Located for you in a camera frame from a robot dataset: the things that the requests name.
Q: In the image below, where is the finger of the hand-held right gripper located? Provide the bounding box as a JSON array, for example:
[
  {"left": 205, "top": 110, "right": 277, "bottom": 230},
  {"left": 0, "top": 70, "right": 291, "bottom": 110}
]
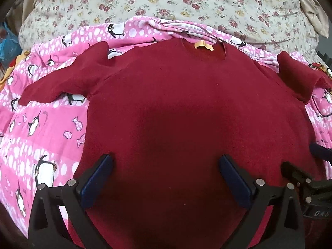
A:
[
  {"left": 281, "top": 161, "right": 315, "bottom": 206},
  {"left": 310, "top": 142, "right": 332, "bottom": 162}
]

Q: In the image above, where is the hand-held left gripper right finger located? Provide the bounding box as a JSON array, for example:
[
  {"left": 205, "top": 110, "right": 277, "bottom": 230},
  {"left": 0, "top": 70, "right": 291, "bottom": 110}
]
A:
[{"left": 218, "top": 154, "right": 305, "bottom": 249}]

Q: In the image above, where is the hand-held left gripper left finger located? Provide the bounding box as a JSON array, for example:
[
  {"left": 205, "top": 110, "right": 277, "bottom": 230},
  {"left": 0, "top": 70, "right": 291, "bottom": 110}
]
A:
[{"left": 28, "top": 154, "right": 115, "bottom": 249}]

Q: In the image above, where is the dark red knit shirt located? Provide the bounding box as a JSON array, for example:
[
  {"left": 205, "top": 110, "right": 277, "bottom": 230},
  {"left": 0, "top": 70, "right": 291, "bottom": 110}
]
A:
[{"left": 19, "top": 38, "right": 332, "bottom": 249}]

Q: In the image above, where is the pink penguin print blanket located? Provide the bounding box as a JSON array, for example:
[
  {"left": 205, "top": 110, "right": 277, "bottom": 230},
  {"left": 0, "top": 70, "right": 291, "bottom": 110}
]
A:
[{"left": 0, "top": 16, "right": 332, "bottom": 239}]

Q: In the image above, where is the red yellow printed blanket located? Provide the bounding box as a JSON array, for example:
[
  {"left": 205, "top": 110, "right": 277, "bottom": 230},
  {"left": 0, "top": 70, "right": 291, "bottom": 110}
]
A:
[{"left": 310, "top": 62, "right": 332, "bottom": 79}]

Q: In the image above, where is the orange yellow printed cloth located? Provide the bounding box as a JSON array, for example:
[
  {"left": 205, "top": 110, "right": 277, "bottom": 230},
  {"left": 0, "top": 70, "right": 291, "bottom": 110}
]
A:
[{"left": 0, "top": 52, "right": 28, "bottom": 92}]

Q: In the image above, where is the beige cloth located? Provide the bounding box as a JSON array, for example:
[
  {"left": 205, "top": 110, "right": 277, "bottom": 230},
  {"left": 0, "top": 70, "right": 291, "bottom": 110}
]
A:
[{"left": 290, "top": 0, "right": 330, "bottom": 39}]

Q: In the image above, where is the blue plastic bag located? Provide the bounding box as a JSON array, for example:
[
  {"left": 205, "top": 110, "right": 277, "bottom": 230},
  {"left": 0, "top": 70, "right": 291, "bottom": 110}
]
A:
[{"left": 0, "top": 21, "right": 23, "bottom": 63}]

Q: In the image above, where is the floral bed sheet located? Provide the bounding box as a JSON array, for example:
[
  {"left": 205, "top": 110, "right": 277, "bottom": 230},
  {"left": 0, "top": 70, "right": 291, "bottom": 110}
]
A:
[{"left": 19, "top": 0, "right": 320, "bottom": 57}]

